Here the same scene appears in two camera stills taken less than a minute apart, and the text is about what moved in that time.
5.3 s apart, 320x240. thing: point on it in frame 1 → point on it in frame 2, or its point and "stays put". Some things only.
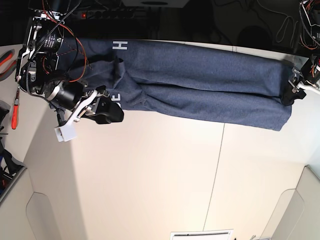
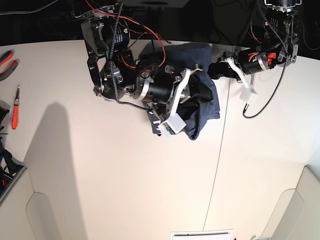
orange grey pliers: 3,59 stays put
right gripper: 308,77 → 248,60
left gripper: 72,102 → 162,90
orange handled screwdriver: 14,114 stays put
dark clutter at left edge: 11,169 stays put
